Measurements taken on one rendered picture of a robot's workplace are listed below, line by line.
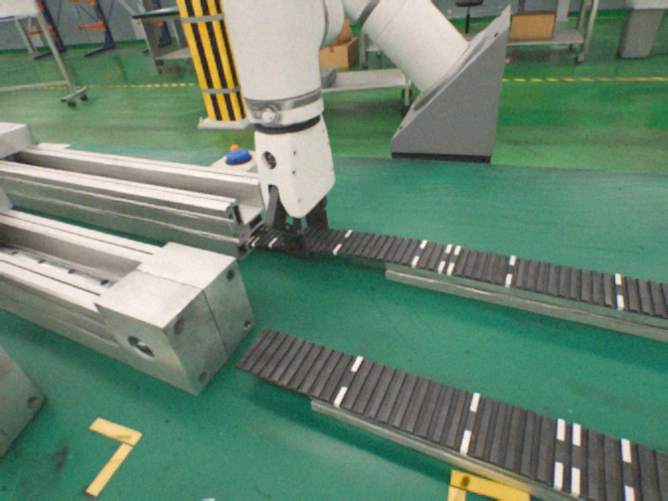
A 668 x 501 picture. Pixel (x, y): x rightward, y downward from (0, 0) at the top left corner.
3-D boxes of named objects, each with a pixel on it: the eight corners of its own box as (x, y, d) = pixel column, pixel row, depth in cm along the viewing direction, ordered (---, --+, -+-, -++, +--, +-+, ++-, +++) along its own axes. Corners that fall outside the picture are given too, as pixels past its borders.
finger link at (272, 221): (261, 213, 43) (281, 241, 47) (290, 158, 46) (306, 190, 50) (252, 211, 43) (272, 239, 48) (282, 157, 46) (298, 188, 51)
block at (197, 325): (268, 309, 47) (250, 244, 41) (197, 397, 38) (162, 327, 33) (209, 292, 51) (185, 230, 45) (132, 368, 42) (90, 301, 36)
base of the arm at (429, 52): (419, 97, 93) (362, 38, 89) (488, 28, 81) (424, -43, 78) (408, 121, 78) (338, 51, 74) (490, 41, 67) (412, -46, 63)
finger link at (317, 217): (321, 193, 52) (327, 236, 56) (332, 182, 54) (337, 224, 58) (299, 190, 53) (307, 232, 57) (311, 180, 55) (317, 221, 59)
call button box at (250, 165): (276, 183, 74) (270, 151, 70) (246, 209, 67) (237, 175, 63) (242, 178, 77) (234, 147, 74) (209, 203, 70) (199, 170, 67)
